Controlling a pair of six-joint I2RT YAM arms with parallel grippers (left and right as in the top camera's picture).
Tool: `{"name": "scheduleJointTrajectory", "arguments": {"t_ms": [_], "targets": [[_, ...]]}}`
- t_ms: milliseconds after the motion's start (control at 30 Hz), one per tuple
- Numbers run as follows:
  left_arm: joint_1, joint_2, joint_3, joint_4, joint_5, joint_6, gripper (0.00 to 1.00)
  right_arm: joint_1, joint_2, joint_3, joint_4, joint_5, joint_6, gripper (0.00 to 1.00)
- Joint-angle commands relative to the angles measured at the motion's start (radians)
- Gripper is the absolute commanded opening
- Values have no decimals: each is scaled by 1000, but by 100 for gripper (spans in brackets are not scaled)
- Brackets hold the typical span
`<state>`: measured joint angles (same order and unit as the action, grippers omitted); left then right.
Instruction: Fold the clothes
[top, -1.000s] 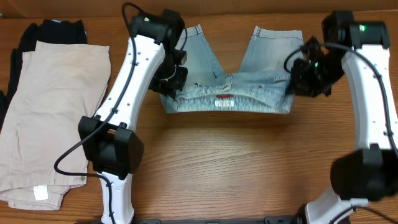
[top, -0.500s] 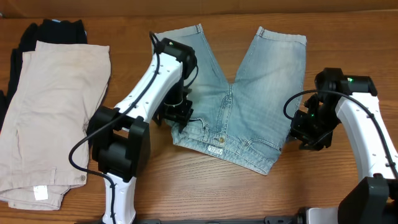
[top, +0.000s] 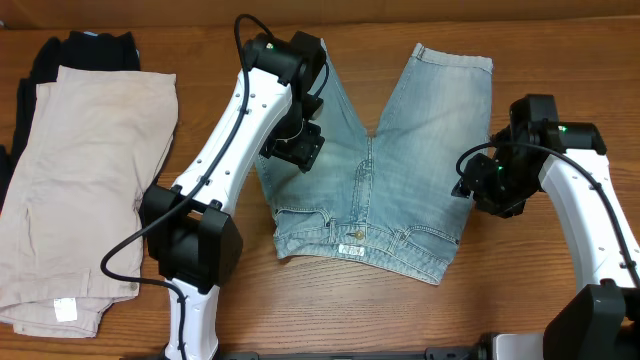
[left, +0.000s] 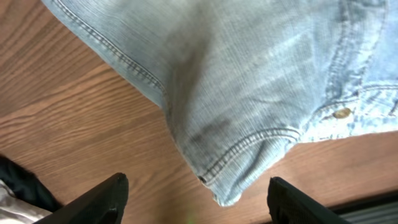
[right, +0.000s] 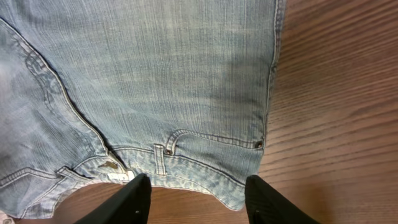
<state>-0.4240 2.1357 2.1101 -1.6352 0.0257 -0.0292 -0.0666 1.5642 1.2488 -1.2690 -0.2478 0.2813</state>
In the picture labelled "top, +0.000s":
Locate light blue denim shorts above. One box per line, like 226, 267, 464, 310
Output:
255, 45, 493, 285

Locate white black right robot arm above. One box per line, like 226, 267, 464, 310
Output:
452, 94, 639, 360

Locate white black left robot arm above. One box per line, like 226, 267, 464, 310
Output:
143, 31, 329, 359

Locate beige folded shorts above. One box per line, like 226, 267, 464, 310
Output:
1, 67, 178, 338

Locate black folded garment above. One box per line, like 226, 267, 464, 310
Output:
0, 30, 174, 241

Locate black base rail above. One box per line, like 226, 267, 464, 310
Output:
219, 346, 490, 360

